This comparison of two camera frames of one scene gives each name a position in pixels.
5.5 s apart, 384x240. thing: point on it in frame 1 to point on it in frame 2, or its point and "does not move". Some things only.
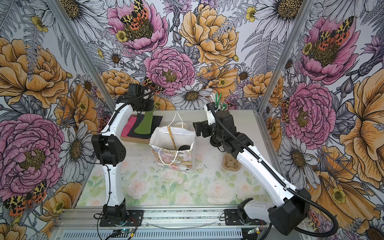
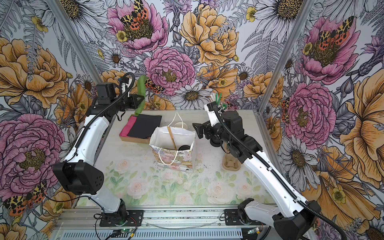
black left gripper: x=150 y=107 to x=135 y=103
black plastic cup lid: x=184 y=147 does not move
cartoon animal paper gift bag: x=162 y=147 does not move
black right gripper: x=198 y=128 does not move
